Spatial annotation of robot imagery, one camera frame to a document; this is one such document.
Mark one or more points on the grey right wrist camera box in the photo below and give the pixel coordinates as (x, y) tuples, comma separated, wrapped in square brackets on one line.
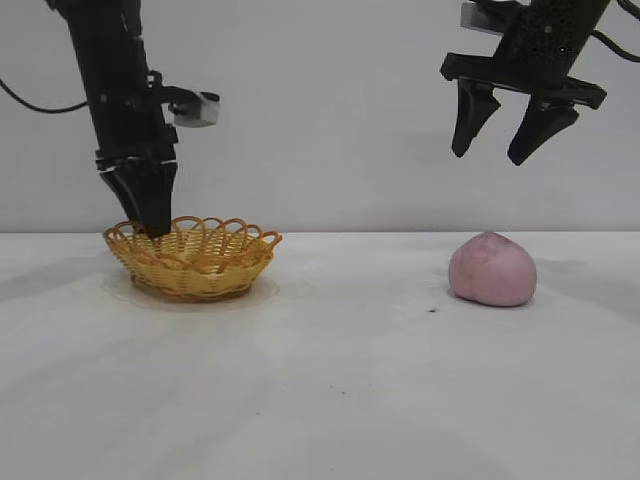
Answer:
[(475, 17)]

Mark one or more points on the pink peach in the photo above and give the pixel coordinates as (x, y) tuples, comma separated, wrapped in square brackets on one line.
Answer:
[(492, 272)]

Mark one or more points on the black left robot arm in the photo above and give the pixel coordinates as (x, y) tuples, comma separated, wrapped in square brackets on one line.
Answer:
[(95, 17)]

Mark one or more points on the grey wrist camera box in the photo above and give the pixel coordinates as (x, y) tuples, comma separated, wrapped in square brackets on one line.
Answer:
[(200, 112), (475, 17)]

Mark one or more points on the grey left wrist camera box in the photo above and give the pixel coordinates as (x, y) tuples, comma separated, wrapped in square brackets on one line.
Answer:
[(200, 112)]

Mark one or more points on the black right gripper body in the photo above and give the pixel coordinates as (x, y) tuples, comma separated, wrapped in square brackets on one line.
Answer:
[(545, 45)]

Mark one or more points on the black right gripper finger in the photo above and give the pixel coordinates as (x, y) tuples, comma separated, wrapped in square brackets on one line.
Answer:
[(472, 115), (542, 130)]

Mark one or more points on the yellow woven plastic basket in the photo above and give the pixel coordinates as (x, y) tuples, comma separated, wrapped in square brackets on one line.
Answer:
[(200, 280)]

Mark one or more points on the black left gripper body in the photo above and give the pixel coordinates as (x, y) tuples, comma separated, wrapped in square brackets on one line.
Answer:
[(125, 115)]

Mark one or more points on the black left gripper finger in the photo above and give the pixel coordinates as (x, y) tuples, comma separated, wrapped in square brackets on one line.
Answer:
[(125, 192), (157, 200)]

